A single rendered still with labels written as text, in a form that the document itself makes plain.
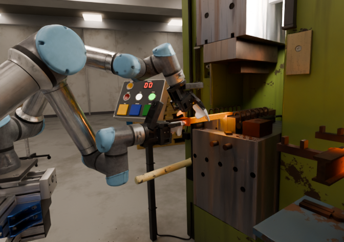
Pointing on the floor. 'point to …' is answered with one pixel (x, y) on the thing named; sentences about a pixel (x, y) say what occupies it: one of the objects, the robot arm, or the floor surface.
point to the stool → (31, 154)
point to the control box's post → (151, 194)
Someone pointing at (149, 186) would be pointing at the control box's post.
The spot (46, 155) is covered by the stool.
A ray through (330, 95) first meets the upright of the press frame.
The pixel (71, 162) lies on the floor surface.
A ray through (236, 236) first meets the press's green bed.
